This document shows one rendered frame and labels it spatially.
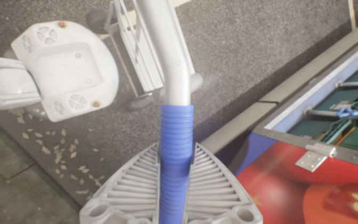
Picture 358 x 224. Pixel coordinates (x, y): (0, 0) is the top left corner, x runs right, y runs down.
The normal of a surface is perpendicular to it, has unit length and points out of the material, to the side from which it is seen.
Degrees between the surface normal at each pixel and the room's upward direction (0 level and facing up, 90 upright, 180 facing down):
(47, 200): 0
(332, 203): 90
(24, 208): 8
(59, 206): 0
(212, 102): 0
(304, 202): 90
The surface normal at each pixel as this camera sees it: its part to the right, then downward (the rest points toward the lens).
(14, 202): 0.44, 0.04
